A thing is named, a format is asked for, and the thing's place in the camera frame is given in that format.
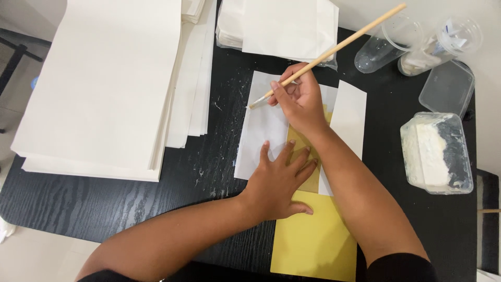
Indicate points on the pile of folded white papers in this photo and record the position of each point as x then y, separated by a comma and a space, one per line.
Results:
193, 78

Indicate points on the clear plastic container lid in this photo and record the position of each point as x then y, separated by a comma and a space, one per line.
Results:
448, 88

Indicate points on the person's black sleeve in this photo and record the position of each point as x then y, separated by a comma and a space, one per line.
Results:
117, 277
403, 268

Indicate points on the empty clear plastic cup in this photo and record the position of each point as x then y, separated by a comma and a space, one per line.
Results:
377, 53

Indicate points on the large stack of white sheets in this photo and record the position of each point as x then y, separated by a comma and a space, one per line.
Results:
101, 86

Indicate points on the stack of white paper bags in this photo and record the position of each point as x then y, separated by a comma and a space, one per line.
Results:
281, 27

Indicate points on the black furniture frame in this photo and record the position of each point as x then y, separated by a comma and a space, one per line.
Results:
15, 55

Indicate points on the crumpled white paper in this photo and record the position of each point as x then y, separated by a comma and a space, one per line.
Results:
6, 231

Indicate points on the person's black right sleeve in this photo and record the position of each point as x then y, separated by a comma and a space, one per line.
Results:
403, 268

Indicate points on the dark cabinet with wooden stick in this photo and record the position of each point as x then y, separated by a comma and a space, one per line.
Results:
489, 235

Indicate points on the plastic container of white glue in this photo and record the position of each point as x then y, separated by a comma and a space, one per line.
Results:
434, 152

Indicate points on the clear plastic cup with scraps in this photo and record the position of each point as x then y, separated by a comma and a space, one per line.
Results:
430, 53

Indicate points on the small blue object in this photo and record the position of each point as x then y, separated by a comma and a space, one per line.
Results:
35, 83

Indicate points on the narrow white paper strip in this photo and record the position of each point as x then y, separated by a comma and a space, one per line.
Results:
348, 117

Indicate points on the yellow card sheet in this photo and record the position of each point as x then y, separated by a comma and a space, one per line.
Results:
313, 243

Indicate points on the white paper sheet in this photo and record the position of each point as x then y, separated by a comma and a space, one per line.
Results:
262, 125

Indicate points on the person's left hand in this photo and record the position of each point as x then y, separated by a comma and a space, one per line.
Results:
274, 188

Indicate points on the person's right hand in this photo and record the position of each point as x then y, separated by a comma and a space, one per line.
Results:
307, 105

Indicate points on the person's black left sleeve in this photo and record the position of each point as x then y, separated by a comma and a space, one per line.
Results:
117, 277

